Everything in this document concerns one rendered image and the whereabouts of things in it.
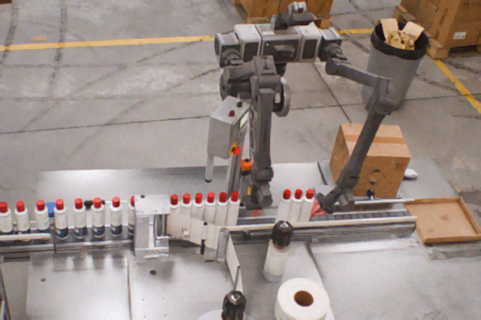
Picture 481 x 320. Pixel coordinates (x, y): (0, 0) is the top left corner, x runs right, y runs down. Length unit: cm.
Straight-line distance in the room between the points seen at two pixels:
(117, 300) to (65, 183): 73
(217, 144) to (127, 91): 265
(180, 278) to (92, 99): 263
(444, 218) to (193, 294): 134
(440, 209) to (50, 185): 190
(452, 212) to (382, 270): 58
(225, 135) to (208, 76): 289
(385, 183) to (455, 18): 314
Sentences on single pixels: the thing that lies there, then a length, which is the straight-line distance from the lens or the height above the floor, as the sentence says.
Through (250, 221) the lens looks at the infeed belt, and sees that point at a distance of 294.
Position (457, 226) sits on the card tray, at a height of 83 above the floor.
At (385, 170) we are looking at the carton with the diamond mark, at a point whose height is 103.
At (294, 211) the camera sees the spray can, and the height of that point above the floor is 98.
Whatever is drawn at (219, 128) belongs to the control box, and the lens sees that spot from 252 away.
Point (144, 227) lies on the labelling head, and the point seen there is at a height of 107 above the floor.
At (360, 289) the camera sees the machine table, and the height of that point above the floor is 83.
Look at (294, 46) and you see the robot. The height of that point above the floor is 147.
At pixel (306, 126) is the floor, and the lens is 501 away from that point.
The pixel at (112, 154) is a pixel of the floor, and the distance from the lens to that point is 457.
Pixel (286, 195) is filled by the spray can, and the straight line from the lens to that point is 281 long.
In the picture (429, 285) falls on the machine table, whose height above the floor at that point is 83.
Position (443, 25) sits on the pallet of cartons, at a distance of 624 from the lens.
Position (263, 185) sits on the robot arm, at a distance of 260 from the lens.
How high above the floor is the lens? 299
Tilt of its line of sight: 41 degrees down
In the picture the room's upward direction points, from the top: 9 degrees clockwise
